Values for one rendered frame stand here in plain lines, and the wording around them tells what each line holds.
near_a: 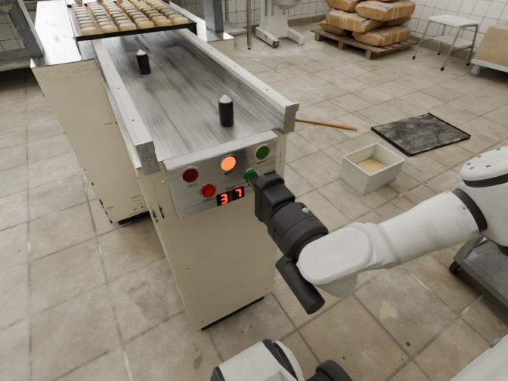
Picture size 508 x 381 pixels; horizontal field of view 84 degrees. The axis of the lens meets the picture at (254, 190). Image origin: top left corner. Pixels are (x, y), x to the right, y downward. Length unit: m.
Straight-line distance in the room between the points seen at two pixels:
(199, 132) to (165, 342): 0.88
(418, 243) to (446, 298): 1.09
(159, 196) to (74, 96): 0.70
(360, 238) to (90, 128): 1.09
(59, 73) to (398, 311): 1.55
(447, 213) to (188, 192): 0.44
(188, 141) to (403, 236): 0.42
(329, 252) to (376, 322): 0.94
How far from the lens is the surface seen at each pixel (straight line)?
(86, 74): 1.21
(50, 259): 1.70
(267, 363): 0.65
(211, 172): 0.58
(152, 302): 1.36
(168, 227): 0.68
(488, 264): 1.55
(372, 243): 0.43
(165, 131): 0.66
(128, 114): 0.61
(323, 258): 0.43
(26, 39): 1.30
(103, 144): 1.33
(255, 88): 0.69
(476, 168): 0.45
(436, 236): 0.46
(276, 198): 0.52
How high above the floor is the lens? 1.16
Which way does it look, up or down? 42 degrees down
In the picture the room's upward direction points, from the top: straight up
